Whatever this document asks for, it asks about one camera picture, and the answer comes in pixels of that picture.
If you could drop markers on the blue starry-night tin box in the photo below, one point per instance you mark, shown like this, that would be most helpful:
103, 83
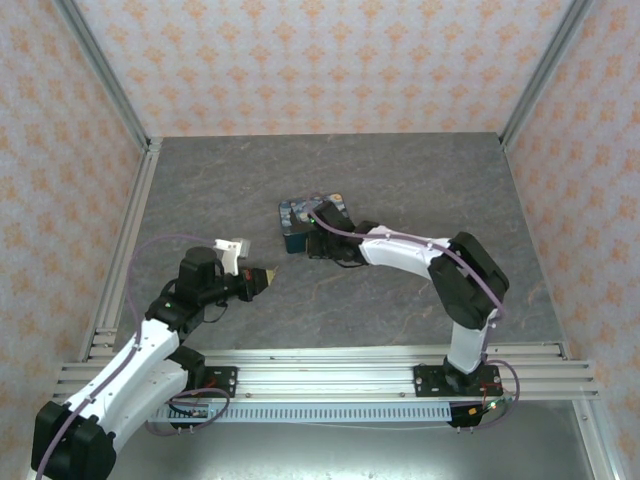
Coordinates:
295, 220

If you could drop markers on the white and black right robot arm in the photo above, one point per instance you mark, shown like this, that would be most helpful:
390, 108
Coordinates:
400, 250

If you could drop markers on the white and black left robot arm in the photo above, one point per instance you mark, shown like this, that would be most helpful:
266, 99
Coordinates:
135, 370

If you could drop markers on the small left circuit board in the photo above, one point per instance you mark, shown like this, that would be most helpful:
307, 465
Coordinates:
197, 411

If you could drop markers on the small circuit board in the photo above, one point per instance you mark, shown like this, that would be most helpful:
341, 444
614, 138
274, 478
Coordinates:
487, 406
197, 411

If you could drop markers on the small right circuit board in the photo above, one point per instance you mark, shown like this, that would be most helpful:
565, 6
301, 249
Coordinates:
487, 406

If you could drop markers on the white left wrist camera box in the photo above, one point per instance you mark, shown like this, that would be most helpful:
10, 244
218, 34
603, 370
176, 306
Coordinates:
232, 252

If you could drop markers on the aluminium side rail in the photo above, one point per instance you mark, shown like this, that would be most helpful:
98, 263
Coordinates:
127, 240

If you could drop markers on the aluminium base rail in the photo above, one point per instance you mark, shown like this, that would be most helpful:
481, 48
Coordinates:
330, 372

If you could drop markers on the aluminium frame post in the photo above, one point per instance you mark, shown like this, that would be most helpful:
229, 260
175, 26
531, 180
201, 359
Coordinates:
102, 70
547, 70

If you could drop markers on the aluminium lower frame rail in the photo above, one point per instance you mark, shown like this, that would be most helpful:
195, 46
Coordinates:
602, 445

